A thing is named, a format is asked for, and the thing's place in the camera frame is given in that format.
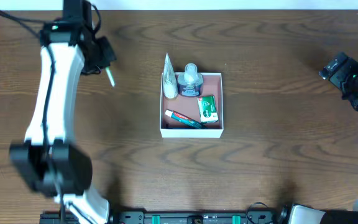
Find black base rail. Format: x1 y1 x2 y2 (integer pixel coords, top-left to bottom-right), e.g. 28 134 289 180
39 210 291 224

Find white box with pink interior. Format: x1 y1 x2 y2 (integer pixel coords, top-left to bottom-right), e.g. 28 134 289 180
159 73 224 139

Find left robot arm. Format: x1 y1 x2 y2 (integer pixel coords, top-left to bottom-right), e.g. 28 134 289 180
9 0 116 223

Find green white soap packet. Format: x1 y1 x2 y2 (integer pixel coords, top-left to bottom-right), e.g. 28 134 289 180
197 95 219 123

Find green toothbrush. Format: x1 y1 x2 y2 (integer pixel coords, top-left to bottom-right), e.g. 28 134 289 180
105 67 116 87

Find Colgate toothpaste tube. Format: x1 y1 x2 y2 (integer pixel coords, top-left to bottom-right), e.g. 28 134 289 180
165 110 206 129

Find blue clear bottle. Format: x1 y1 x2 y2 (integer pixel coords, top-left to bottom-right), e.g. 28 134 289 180
177 63 203 97

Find left black cable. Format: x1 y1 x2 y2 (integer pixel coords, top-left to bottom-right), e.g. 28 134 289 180
0 2 103 224

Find white cream tube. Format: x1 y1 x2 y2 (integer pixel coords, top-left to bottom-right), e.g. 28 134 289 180
162 54 178 99

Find blue disposable razor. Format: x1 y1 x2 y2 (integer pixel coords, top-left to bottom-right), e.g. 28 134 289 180
165 124 193 129

